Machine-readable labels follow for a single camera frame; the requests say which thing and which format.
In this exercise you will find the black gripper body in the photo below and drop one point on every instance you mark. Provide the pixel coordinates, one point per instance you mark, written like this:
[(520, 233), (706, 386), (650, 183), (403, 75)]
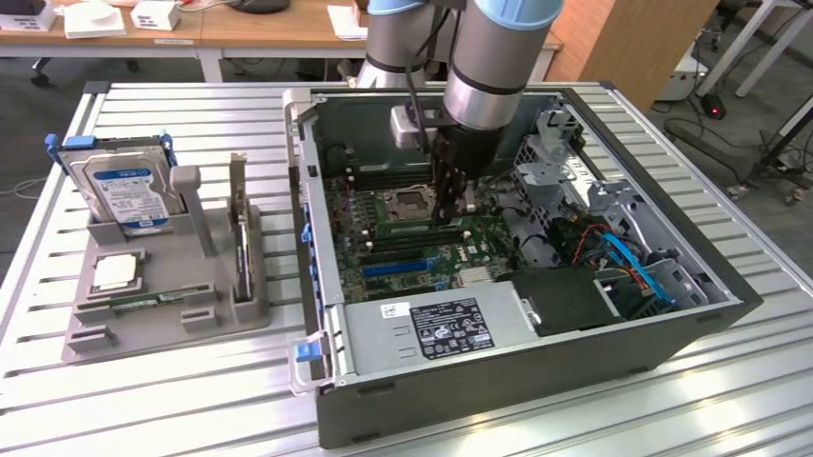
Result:
[(467, 147)]

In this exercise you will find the green RAM stick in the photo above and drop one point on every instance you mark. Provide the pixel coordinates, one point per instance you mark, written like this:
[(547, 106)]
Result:
[(413, 231), (146, 302)]

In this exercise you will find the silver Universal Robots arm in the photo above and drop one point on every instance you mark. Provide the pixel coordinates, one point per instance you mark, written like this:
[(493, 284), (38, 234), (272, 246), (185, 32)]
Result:
[(489, 62)]

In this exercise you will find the metal CPU socket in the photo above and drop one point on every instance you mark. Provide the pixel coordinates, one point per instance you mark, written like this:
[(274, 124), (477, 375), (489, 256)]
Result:
[(404, 204)]

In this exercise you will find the green motherboard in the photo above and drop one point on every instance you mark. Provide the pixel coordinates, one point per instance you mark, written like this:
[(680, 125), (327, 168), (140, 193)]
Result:
[(489, 228)]

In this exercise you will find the grey metal disk bay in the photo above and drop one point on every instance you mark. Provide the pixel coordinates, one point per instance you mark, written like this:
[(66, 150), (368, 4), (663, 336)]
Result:
[(540, 185)]

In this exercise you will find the black expansion slot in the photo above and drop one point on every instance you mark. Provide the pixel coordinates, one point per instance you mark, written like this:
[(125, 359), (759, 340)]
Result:
[(401, 258)]

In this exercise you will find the blue expansion slot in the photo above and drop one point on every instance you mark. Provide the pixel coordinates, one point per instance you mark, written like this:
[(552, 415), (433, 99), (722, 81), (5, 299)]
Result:
[(395, 270)]

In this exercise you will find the silver chipset heatsink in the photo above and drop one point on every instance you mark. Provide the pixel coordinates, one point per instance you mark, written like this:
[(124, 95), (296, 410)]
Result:
[(476, 277)]

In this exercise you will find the white paper stack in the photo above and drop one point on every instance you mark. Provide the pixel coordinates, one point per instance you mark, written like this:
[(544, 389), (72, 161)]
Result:
[(347, 24)]

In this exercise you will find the wooden cabinet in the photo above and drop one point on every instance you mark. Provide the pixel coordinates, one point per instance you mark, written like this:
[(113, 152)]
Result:
[(623, 47)]

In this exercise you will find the grey power supply unit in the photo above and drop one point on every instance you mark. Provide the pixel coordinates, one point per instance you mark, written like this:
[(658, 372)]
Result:
[(375, 343)]

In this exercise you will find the graphics card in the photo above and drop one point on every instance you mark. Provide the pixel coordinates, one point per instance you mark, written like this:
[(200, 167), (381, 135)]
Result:
[(241, 257)]

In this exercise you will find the white equipment box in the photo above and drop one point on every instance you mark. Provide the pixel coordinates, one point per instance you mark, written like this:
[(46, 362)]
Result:
[(683, 85)]

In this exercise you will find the blue plastic case latch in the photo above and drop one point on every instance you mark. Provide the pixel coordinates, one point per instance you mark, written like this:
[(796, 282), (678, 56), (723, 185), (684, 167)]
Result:
[(305, 354)]

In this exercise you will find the black power adapter red light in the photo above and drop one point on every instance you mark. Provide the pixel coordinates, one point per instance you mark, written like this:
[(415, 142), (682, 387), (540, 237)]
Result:
[(714, 107)]

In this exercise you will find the grey plastic parts rack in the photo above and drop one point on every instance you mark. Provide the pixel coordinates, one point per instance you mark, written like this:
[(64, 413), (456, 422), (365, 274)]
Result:
[(178, 257)]

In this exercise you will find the black open PC case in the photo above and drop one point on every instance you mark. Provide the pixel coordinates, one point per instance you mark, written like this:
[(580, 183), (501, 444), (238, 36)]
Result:
[(508, 400)]

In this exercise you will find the black rounded device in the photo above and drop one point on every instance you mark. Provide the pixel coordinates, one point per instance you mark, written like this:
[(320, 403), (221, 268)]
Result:
[(257, 5)]

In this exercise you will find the black wheeled stand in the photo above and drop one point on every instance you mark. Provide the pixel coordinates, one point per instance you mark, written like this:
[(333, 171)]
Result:
[(779, 164)]

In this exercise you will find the hard disk blue carrier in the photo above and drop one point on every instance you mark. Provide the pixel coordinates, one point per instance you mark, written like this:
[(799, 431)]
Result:
[(128, 190)]

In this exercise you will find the silver CPU chip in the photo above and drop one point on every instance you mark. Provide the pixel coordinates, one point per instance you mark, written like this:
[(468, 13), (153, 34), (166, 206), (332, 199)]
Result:
[(118, 271)]

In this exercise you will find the white labelled cardboard box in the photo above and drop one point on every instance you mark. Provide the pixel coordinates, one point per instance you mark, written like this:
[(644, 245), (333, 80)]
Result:
[(156, 16), (26, 21)]

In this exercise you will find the white box with round disc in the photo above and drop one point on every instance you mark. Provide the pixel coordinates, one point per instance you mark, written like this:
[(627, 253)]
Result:
[(96, 24)]

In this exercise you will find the black chair base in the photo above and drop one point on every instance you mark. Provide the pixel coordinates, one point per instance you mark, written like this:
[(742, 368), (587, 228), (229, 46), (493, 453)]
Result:
[(42, 71)]

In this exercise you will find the silver metal gripper bracket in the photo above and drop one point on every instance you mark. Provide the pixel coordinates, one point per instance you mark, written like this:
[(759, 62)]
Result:
[(471, 200)]

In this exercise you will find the wooden desk white frame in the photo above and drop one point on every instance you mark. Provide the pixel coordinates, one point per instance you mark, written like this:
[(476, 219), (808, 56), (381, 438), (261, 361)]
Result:
[(160, 37), (286, 28)]

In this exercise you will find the white frame table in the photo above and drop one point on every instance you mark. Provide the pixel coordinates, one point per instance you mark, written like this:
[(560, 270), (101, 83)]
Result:
[(770, 50)]

